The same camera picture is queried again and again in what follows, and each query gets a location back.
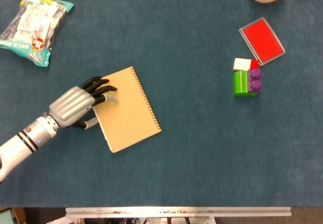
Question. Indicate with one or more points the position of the white and red small block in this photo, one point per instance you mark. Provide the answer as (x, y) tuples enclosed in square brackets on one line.
[(241, 64)]

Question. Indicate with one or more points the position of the green plastic toy block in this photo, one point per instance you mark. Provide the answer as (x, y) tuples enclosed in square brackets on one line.
[(239, 84)]

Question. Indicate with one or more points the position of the red ink stamp pad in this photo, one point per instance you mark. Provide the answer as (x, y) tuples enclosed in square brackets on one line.
[(262, 41)]

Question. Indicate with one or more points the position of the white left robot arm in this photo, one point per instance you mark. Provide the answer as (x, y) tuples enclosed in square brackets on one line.
[(22, 140)]

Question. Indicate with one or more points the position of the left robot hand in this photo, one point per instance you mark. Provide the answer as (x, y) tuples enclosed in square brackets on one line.
[(69, 106)]

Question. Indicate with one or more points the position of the blue felt table cover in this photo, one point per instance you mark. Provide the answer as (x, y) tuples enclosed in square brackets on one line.
[(202, 145)]

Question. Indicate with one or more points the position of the tan spiral notebook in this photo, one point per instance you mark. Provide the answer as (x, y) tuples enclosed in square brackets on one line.
[(126, 115)]

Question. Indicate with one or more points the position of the green screen device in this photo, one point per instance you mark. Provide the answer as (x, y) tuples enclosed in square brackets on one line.
[(5, 216)]

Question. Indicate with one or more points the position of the aluminium profile rail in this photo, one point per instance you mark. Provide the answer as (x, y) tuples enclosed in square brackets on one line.
[(176, 212)]

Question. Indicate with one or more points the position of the purple toy block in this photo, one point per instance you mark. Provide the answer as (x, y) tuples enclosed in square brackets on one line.
[(255, 82)]

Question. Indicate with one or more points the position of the teal snack bag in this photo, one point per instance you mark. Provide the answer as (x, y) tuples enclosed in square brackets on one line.
[(32, 24)]

